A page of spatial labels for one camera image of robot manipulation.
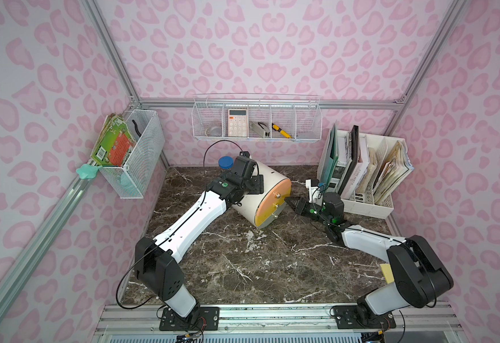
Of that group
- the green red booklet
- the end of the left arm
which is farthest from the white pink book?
the green red booklet

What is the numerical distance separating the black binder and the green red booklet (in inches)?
32.7

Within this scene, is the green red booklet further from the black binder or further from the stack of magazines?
the stack of magazines

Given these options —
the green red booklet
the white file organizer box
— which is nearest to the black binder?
the white file organizer box

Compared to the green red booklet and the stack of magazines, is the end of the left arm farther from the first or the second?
the stack of magazines

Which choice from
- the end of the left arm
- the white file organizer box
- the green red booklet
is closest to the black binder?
the white file organizer box

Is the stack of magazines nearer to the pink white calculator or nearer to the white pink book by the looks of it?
the white pink book

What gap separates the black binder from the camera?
32.8 inches

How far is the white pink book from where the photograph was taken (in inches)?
32.8

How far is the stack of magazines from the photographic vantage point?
86 centimetres

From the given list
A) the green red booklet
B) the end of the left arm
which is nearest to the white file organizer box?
the end of the left arm

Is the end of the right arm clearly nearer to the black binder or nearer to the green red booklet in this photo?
the black binder

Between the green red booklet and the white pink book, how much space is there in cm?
85

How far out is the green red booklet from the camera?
0.68 m

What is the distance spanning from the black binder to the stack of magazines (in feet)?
0.47
